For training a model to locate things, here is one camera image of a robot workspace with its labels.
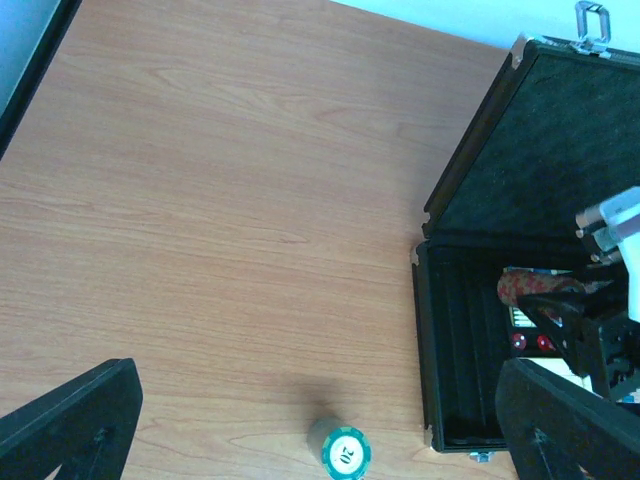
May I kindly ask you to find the blue gold card deck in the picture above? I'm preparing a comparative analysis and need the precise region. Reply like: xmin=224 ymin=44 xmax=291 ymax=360
xmin=498 ymin=267 xmax=570 ymax=329

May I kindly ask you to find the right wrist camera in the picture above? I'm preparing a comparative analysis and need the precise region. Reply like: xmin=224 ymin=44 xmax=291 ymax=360
xmin=575 ymin=186 xmax=639 ymax=322

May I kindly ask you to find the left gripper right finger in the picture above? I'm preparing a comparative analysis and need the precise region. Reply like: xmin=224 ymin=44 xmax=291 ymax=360
xmin=495 ymin=359 xmax=639 ymax=479

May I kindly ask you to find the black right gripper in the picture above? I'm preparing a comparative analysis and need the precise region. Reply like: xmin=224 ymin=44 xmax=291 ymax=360
xmin=517 ymin=292 xmax=639 ymax=400

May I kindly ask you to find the black frame post left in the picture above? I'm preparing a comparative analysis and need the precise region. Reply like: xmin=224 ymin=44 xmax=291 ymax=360
xmin=1 ymin=0 xmax=81 ymax=152

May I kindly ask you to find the red die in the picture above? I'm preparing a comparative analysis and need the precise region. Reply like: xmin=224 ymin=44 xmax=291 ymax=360
xmin=511 ymin=332 xmax=528 ymax=351
xmin=536 ymin=334 xmax=555 ymax=352

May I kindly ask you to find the black poker set case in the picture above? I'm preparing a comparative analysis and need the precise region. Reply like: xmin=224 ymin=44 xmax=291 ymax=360
xmin=412 ymin=1 xmax=639 ymax=454

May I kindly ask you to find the red back card deck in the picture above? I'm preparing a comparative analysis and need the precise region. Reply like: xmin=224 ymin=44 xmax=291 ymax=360
xmin=530 ymin=357 xmax=592 ymax=392

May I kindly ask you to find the green poker chip stack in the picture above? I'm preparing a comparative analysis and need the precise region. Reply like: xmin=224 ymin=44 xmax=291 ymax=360
xmin=306 ymin=416 xmax=372 ymax=480

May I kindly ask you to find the red poker chip stack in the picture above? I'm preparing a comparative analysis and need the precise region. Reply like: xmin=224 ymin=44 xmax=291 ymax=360
xmin=496 ymin=269 xmax=612 ymax=307

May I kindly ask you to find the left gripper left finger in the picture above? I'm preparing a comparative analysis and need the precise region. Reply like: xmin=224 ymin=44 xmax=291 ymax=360
xmin=1 ymin=358 xmax=143 ymax=479

